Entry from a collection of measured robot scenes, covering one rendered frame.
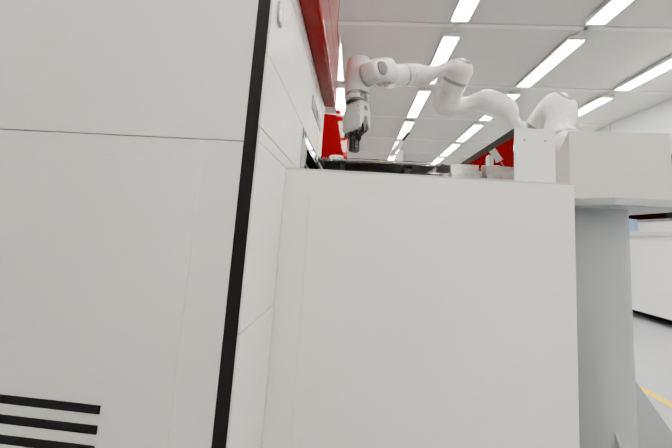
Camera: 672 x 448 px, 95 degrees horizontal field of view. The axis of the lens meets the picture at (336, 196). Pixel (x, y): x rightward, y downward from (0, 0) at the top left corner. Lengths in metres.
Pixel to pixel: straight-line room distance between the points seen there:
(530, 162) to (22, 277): 1.01
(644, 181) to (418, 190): 0.68
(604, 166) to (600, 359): 0.52
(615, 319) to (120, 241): 1.17
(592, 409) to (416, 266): 0.69
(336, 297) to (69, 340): 0.45
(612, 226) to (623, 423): 0.51
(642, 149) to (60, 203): 1.35
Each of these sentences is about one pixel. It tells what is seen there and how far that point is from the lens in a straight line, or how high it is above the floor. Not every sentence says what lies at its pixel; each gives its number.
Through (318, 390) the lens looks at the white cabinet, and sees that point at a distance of 0.75.
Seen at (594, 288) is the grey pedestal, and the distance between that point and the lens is 1.14.
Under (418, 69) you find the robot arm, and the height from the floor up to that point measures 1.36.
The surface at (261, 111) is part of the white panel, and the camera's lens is 0.54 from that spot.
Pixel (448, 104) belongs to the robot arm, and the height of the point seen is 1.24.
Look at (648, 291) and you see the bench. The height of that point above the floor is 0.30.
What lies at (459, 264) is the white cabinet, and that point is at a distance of 0.71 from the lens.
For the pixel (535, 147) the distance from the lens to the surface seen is 0.88.
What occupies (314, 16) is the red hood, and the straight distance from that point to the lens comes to 0.91.
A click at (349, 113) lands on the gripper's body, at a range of 1.10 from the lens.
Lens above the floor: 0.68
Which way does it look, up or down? 7 degrees up
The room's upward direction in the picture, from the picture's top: 4 degrees clockwise
